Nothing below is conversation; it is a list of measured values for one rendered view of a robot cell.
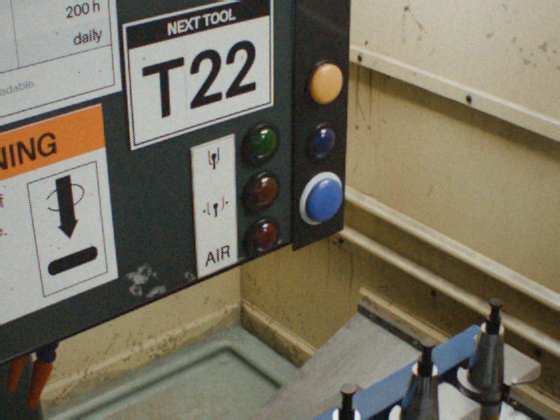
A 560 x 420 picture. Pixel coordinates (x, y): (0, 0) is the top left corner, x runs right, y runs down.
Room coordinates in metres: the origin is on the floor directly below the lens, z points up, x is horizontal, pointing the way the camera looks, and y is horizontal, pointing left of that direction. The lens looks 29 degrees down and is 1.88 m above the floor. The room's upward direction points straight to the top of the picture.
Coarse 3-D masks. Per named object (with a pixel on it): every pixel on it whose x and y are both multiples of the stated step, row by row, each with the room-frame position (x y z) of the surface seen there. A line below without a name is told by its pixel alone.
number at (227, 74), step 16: (240, 32) 0.49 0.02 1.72; (256, 32) 0.50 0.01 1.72; (192, 48) 0.47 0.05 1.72; (208, 48) 0.48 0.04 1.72; (224, 48) 0.49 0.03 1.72; (240, 48) 0.49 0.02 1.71; (256, 48) 0.50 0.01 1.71; (192, 64) 0.47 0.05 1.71; (208, 64) 0.48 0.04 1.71; (224, 64) 0.49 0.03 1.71; (240, 64) 0.49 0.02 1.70; (256, 64) 0.50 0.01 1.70; (192, 80) 0.47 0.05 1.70; (208, 80) 0.48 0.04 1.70; (224, 80) 0.49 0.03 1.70; (240, 80) 0.49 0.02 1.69; (256, 80) 0.50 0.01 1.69; (192, 96) 0.47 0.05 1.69; (208, 96) 0.48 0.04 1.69; (224, 96) 0.49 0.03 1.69; (240, 96) 0.49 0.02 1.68; (256, 96) 0.50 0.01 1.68; (192, 112) 0.47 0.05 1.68; (208, 112) 0.48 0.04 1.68
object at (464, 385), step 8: (504, 368) 0.82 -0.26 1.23; (464, 376) 0.81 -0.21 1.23; (504, 376) 0.81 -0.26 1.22; (456, 384) 0.82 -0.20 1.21; (464, 384) 0.80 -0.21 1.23; (472, 384) 0.80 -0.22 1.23; (504, 384) 0.80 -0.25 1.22; (464, 392) 0.79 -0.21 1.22; (472, 392) 0.78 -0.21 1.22; (480, 392) 0.78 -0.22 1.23; (488, 392) 0.78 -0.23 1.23; (496, 392) 0.78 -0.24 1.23; (504, 392) 0.80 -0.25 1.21; (480, 400) 0.78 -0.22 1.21; (488, 400) 0.78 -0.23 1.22; (496, 400) 0.79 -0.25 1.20; (504, 400) 0.79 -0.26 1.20; (488, 408) 0.78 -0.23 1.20; (496, 408) 0.78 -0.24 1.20
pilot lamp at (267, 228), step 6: (264, 228) 0.50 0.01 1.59; (270, 228) 0.50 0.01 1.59; (258, 234) 0.50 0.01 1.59; (264, 234) 0.50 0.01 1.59; (270, 234) 0.50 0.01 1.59; (276, 234) 0.51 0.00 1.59; (258, 240) 0.50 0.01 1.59; (264, 240) 0.50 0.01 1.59; (270, 240) 0.50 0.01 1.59; (258, 246) 0.50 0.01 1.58; (264, 246) 0.50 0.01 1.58; (270, 246) 0.50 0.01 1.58
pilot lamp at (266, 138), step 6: (258, 132) 0.50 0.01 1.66; (264, 132) 0.50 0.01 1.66; (270, 132) 0.50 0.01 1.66; (258, 138) 0.50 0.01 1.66; (264, 138) 0.50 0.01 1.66; (270, 138) 0.50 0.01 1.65; (276, 138) 0.51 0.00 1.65; (252, 144) 0.50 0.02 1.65; (258, 144) 0.50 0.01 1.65; (264, 144) 0.50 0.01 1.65; (270, 144) 0.50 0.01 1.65; (252, 150) 0.50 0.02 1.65; (258, 150) 0.50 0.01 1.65; (264, 150) 0.50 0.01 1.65; (270, 150) 0.50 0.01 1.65; (258, 156) 0.50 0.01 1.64; (264, 156) 0.50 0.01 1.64
